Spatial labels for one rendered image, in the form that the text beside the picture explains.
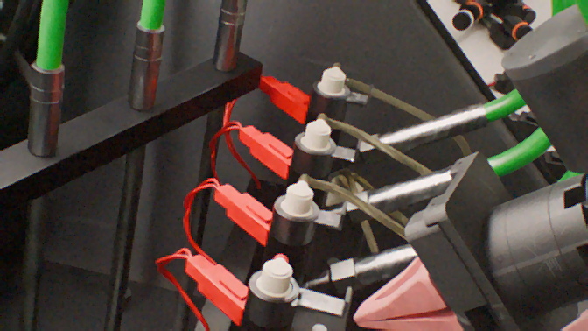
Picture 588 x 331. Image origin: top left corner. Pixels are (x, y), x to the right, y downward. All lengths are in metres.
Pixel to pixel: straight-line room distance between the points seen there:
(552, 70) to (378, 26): 0.40
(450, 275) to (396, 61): 0.37
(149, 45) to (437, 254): 0.28
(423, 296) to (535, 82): 0.13
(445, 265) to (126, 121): 0.28
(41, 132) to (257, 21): 0.26
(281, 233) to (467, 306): 0.17
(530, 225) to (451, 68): 0.37
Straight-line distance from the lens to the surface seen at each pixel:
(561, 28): 0.54
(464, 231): 0.57
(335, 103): 0.85
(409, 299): 0.60
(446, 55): 0.92
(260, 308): 0.65
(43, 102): 0.71
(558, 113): 0.53
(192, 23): 0.93
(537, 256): 0.57
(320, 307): 0.65
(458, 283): 0.58
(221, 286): 0.68
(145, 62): 0.77
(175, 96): 0.81
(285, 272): 0.64
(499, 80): 1.18
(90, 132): 0.76
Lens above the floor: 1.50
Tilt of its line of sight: 32 degrees down
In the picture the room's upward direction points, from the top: 12 degrees clockwise
